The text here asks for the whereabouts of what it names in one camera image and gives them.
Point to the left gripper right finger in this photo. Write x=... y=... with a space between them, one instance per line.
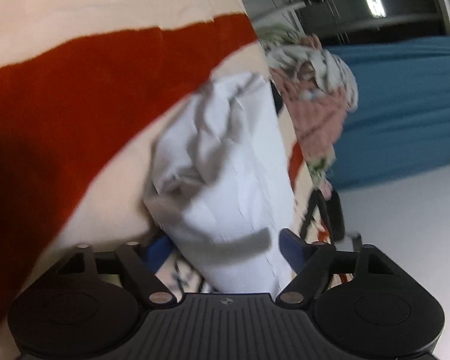
x=311 y=263

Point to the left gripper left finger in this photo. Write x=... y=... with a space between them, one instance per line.
x=138 y=263

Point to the light blue t-shirt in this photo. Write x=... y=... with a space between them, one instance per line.
x=219 y=185

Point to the green cloth in pile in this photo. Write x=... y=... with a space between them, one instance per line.
x=318 y=169

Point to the pink fuzzy blanket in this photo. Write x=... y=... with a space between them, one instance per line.
x=317 y=118

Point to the right blue curtain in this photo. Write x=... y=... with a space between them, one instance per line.
x=402 y=124

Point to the white crumpled cloth on pile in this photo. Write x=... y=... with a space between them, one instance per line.
x=328 y=71

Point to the striped cream red black blanket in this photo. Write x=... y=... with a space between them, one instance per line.
x=86 y=89

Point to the dark window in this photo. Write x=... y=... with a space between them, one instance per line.
x=371 y=21

